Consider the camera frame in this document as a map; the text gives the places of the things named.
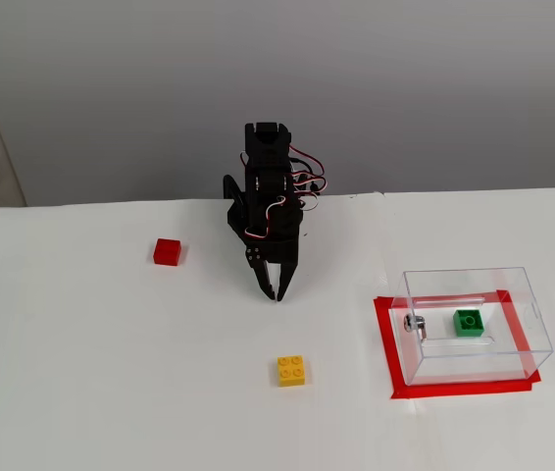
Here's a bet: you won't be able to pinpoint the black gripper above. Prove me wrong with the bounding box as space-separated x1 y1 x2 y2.
243 195 307 302

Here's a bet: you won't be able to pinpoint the green lego brick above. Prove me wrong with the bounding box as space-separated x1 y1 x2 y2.
451 308 486 340

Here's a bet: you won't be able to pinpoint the yellow lego brick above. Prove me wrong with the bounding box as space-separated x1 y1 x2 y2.
277 354 308 390

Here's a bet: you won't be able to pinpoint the red lego brick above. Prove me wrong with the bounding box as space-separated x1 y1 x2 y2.
152 237 183 267

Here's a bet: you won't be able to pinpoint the silver box lock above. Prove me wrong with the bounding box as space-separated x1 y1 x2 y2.
403 314 430 343

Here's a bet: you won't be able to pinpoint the transparent plastic box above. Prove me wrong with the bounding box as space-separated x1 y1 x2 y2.
389 266 554 388

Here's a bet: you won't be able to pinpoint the black table clamp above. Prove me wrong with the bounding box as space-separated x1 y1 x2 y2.
222 174 249 217

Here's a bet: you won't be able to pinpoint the red tape square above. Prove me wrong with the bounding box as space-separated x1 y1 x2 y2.
373 288 542 401

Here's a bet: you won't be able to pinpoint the red white servo wires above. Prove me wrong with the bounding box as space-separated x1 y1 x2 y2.
239 145 328 241

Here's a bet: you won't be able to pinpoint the black power cable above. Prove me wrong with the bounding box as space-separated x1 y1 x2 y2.
289 156 328 198

